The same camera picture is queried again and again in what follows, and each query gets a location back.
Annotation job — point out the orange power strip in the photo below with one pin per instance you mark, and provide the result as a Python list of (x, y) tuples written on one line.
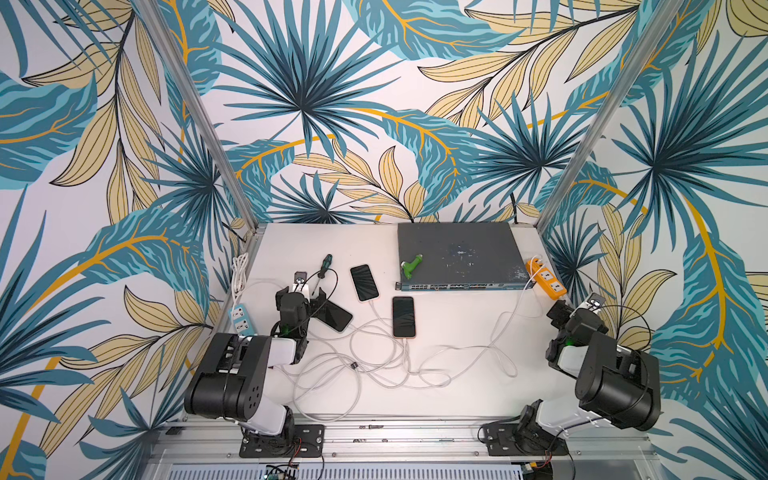
[(545, 279)]

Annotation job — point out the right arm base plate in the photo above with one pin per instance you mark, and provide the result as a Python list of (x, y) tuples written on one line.
[(513, 440)]

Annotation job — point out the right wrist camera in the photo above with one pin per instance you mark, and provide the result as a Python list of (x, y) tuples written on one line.
[(594, 302)]

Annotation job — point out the teal power strip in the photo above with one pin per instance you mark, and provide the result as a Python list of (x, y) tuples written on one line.
[(241, 321)]

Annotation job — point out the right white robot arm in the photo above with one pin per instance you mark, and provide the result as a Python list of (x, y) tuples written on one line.
[(614, 385)]

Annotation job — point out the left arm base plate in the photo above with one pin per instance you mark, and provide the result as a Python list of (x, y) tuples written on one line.
[(299, 441)]

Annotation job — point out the green plastic handle piece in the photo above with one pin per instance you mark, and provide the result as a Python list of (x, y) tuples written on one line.
[(408, 267)]

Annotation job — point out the green black screwdriver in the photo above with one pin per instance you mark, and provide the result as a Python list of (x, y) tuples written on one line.
[(325, 266)]

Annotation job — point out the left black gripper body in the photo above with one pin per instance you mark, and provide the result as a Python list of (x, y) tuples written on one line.
[(293, 306)]

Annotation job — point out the black phone light case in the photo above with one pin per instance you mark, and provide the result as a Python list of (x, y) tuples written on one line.
[(335, 317)]

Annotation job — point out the dark phone pink case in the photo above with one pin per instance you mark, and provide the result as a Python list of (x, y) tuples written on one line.
[(403, 317)]

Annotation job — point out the aluminium mounting rail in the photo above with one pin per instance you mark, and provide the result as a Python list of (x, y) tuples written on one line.
[(450, 440)]

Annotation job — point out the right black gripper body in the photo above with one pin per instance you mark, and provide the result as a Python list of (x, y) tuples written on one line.
[(577, 321)]

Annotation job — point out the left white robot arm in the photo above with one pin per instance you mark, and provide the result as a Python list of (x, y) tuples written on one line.
[(229, 383)]

